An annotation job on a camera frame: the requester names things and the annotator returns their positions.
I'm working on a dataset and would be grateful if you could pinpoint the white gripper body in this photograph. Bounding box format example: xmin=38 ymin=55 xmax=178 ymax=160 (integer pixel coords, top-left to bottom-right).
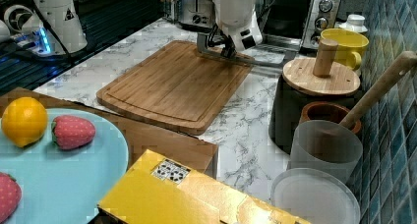
xmin=220 ymin=20 xmax=263 ymax=52

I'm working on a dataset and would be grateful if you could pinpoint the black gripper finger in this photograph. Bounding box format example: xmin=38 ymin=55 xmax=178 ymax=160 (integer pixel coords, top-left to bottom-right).
xmin=220 ymin=38 xmax=236 ymax=58

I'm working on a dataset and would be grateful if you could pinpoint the oven door with handle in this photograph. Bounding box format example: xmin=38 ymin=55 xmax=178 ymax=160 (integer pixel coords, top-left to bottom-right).
xmin=196 ymin=32 xmax=297 ymax=72

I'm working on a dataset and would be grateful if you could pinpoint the white robot base arm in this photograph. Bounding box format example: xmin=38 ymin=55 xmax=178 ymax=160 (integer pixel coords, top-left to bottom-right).
xmin=0 ymin=0 xmax=89 ymax=57

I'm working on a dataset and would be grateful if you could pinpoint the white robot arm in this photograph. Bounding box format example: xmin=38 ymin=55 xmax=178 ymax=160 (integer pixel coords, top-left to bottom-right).
xmin=212 ymin=0 xmax=263 ymax=58

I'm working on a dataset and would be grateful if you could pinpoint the silver toaster oven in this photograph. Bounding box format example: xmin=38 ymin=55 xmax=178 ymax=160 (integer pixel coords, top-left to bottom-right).
xmin=256 ymin=0 xmax=340 ymax=51

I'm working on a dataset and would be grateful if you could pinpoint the silver toaster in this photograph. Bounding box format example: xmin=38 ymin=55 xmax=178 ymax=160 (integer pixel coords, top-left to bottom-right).
xmin=178 ymin=0 xmax=214 ymax=28

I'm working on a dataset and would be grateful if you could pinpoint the bamboo cutting board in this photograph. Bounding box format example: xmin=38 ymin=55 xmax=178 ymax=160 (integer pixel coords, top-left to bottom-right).
xmin=96 ymin=40 xmax=252 ymax=135

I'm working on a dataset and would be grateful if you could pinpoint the black canister with wooden lid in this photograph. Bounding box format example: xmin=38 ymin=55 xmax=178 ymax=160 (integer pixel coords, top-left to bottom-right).
xmin=268 ymin=39 xmax=360 ymax=154

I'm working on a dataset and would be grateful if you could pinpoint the yellow mug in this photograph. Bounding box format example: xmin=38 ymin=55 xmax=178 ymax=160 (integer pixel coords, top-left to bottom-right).
xmin=321 ymin=28 xmax=369 ymax=71

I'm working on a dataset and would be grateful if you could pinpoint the wooden tray under plate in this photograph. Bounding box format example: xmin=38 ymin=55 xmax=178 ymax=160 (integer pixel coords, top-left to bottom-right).
xmin=0 ymin=87 xmax=218 ymax=178

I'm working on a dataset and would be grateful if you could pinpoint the white ceramic jar lid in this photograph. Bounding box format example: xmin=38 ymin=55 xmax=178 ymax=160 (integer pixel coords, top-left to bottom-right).
xmin=339 ymin=14 xmax=368 ymax=33

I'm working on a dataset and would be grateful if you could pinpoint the brown ceramic mortar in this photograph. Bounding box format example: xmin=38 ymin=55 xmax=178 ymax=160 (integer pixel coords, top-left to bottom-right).
xmin=293 ymin=101 xmax=362 ymax=138

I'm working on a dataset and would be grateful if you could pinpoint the frosted plastic cup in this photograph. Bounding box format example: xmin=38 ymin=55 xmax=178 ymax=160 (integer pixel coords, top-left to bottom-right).
xmin=289 ymin=120 xmax=363 ymax=183

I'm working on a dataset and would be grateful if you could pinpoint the yellow cardboard box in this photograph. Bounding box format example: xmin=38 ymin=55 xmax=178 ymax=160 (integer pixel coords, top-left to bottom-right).
xmin=98 ymin=150 xmax=310 ymax=224

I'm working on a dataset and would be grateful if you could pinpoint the frosted round plastic lid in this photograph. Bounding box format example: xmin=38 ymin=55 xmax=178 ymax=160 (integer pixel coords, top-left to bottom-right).
xmin=270 ymin=168 xmax=361 ymax=224

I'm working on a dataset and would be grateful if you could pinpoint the wooden pestle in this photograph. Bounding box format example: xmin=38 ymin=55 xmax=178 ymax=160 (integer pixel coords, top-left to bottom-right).
xmin=340 ymin=51 xmax=417 ymax=129

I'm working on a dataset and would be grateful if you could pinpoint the orange fruit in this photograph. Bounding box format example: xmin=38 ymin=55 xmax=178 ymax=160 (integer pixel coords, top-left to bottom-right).
xmin=1 ymin=97 xmax=48 ymax=147

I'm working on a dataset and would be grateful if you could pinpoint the light blue plate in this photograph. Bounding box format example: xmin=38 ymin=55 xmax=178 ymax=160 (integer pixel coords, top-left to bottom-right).
xmin=0 ymin=108 xmax=129 ymax=224

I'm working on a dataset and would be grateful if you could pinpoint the red toy strawberry at edge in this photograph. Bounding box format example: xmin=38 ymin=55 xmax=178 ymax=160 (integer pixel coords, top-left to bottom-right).
xmin=0 ymin=173 xmax=22 ymax=223

